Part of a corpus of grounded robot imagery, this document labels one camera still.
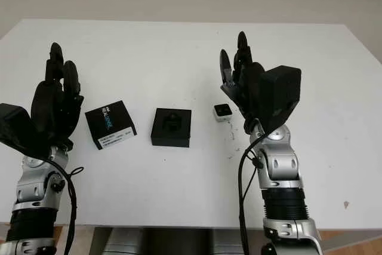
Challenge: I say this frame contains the grey robot torso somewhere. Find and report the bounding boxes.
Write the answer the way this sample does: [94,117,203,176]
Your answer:
[101,227,269,255]

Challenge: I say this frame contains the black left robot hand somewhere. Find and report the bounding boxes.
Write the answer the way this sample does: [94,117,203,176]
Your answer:
[29,42,85,149]

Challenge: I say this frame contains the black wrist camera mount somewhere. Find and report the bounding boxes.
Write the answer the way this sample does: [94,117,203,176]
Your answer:
[0,103,60,159]
[258,65,302,133]

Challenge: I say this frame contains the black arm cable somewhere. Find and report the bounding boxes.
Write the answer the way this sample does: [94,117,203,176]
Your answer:
[44,159,85,255]
[237,131,266,255]

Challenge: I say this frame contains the black box base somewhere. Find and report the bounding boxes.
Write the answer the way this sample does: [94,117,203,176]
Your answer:
[150,107,192,148]

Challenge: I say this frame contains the small silver depth camera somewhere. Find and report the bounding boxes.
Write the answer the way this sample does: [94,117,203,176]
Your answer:
[213,103,230,123]

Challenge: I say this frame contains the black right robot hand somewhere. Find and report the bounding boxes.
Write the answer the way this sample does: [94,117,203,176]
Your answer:
[220,31,266,136]

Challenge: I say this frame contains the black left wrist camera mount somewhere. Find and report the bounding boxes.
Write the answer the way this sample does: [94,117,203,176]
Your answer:
[0,103,60,159]

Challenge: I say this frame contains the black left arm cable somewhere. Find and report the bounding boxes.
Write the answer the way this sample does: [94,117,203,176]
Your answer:
[44,159,85,255]

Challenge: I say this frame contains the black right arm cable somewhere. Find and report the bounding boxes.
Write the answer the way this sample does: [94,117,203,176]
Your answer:
[237,131,266,255]

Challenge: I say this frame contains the black RealSense box lid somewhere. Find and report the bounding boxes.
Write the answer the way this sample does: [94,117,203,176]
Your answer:
[85,100,138,150]

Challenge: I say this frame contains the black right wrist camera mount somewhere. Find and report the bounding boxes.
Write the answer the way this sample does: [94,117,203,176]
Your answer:
[258,65,302,133]

